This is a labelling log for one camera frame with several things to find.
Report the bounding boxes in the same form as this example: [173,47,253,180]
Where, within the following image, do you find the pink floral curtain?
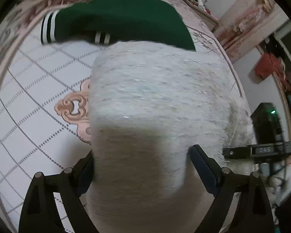
[212,0,289,63]

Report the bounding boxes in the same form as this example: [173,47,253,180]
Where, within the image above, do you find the folded dark green sweater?
[40,0,195,50]

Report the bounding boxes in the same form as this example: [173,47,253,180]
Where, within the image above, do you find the red garment on sill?
[254,53,285,79]

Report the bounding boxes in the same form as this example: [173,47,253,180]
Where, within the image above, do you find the right hand in white glove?
[264,164,291,206]

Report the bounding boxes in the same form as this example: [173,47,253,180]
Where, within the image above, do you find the white nightstand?
[183,0,219,31]

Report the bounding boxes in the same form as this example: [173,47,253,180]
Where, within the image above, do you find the white fuzzy cardigan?
[86,42,254,232]

